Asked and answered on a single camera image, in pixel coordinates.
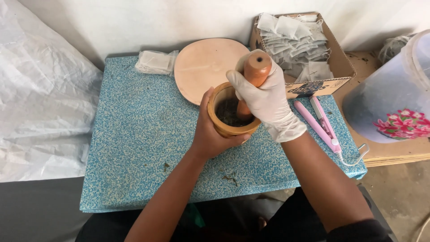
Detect person's right hand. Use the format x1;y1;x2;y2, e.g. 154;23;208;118
226;49;308;143

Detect person's left hand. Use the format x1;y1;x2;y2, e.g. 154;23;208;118
190;87;251;160

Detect wooden pestle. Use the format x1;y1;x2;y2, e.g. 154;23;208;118
236;51;272;122

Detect wooden mortar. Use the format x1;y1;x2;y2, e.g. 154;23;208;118
206;82;262;138

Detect dark crushed herbs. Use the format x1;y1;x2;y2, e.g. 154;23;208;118
215;98;255;127

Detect round pink plate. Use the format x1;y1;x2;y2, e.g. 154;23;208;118
174;38;251;106

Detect pile of white tea bags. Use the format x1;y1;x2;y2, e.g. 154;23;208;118
257;13;335;83

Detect pink mini sealer iron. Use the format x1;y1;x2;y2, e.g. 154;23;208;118
294;96;342;154

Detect cardboard box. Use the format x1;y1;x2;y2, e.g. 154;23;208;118
249;12;357;99

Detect clear packet of empty bags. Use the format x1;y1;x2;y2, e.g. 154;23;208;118
134;50;179;76

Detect blue speckled foam board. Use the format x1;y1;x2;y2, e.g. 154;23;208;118
80;56;368;213

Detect person's dark clothing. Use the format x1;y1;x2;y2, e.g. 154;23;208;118
75;186;393;242

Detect translucent floral plastic bucket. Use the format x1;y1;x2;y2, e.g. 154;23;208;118
343;29;430;144

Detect grey mesh bundle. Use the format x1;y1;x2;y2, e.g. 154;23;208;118
378;33;417;64

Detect white plastic sack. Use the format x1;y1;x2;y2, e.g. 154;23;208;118
0;0;103;183

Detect white power cable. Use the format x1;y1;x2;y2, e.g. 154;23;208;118
337;143;370;167

